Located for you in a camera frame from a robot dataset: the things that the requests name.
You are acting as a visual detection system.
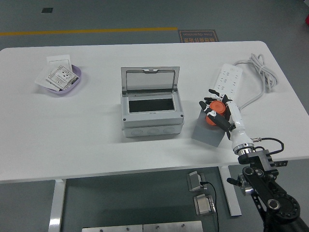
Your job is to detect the brown floor sign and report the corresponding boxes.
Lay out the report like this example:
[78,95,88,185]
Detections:
[178,29,219,44]

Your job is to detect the grey cube with round hole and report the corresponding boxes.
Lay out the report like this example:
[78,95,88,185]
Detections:
[192,108,226,147]

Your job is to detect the silver foot pedal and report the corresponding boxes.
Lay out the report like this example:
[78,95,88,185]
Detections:
[193,193,216,216]
[186,171,206,192]

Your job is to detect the plain white switch plate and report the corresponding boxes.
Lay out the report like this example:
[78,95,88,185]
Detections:
[46,55,73,71]

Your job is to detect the white socket panel with print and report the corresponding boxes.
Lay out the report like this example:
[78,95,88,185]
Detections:
[45,65,80,90]

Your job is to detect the grey plastic junction box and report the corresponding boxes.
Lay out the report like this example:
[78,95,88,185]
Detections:
[121,91,185,138]

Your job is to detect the transparent grey box lid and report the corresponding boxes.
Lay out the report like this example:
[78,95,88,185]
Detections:
[121,66,181,95]

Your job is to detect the black pedal cable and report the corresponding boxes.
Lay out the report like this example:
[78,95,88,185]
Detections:
[201,181,220,232]

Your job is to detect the white flat cover plate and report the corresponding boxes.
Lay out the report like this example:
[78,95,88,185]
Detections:
[34,67,58,90]

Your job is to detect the white table leg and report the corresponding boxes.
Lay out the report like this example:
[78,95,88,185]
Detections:
[47,179,67,232]
[218,165,242,217]

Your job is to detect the white power strip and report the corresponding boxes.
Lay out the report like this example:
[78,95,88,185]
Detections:
[214,63,243,100]

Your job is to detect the orange cylinder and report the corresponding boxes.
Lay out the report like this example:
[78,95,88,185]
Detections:
[204,101,226,126]

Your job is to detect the white power cord with plug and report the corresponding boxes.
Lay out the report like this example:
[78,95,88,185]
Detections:
[233,53,279,112]

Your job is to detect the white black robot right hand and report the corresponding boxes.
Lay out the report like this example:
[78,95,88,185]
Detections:
[198,88,254,148]

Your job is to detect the grey metal base plate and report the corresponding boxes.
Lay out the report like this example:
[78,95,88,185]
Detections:
[143,220,203,232]
[82,224,143,232]

